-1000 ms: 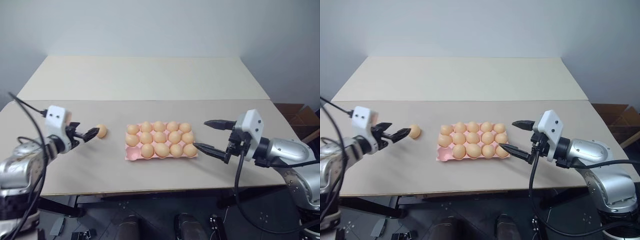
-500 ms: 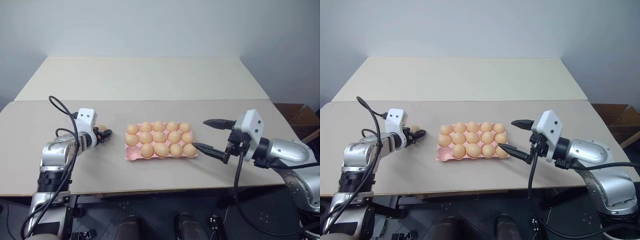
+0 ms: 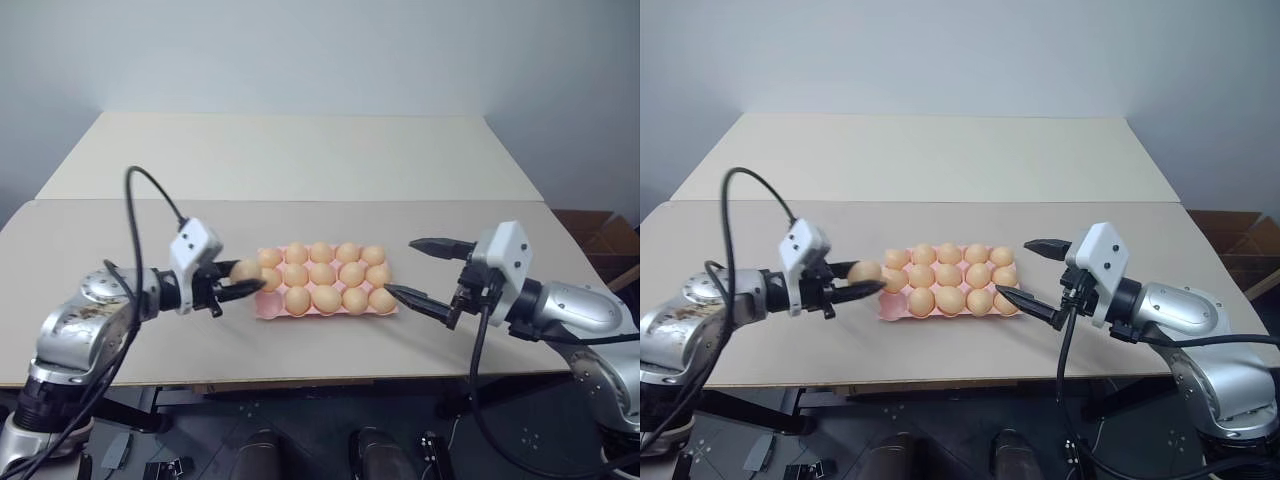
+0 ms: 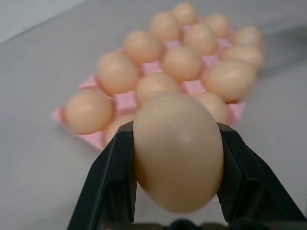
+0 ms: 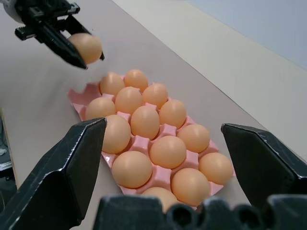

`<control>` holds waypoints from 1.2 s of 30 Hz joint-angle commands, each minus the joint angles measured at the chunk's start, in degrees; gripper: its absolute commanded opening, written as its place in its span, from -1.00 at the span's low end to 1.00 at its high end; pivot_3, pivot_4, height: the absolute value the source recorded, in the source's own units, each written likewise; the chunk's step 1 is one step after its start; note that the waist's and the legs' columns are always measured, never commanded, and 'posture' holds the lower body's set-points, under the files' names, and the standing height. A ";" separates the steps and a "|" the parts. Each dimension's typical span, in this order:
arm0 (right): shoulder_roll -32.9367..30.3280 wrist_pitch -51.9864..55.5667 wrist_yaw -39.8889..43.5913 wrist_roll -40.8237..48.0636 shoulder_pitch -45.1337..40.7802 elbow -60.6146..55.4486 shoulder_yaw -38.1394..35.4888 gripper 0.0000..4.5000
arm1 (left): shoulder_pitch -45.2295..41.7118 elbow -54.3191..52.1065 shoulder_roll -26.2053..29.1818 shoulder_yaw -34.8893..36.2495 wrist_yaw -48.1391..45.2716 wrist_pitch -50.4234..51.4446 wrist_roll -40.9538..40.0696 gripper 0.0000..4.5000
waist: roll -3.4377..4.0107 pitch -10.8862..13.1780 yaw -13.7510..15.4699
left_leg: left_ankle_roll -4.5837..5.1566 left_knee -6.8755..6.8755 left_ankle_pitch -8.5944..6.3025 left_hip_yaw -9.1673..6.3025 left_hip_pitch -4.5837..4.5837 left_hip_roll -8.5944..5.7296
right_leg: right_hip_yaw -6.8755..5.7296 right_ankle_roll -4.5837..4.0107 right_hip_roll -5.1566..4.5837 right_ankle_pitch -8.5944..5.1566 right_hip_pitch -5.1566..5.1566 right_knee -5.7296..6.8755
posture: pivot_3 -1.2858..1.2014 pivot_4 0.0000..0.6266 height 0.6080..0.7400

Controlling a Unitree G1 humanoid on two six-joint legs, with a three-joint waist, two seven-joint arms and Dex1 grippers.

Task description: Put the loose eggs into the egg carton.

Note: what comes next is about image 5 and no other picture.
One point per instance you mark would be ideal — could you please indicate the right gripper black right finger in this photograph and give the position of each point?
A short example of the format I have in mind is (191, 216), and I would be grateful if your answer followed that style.
(266, 163)

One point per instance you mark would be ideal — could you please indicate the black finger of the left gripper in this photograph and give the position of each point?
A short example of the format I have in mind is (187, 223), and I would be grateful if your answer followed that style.
(60, 46)
(74, 25)

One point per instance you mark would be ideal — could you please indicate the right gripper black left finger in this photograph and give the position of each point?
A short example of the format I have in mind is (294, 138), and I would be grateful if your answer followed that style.
(55, 187)

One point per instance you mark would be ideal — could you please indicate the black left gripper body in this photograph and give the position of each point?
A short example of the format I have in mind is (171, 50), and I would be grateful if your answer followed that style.
(43, 16)

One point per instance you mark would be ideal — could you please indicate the brown egg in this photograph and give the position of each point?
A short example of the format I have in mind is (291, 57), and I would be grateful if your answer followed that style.
(128, 100)
(159, 197)
(155, 95)
(100, 109)
(172, 113)
(132, 172)
(136, 80)
(145, 122)
(190, 183)
(168, 152)
(117, 135)
(88, 48)
(112, 83)
(194, 138)
(216, 168)

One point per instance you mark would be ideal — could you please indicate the pink egg tray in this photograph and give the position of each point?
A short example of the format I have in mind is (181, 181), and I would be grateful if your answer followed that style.
(165, 173)

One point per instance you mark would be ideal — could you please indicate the dark equipment beside table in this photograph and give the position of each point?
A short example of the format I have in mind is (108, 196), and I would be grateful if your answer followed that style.
(4, 167)

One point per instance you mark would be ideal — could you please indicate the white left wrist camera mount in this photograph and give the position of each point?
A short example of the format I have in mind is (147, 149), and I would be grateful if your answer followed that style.
(10, 12)

